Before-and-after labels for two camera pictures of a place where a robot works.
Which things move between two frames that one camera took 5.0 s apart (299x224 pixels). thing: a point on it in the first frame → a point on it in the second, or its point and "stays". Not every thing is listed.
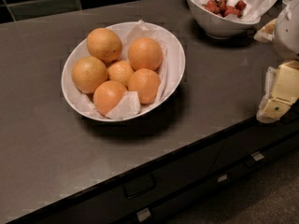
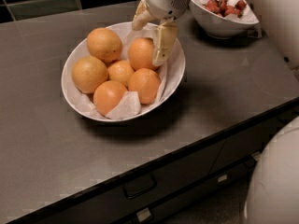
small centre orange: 121,71 stays
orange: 145,53 stays
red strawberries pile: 220,7 stays
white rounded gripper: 288,32 → 165,2
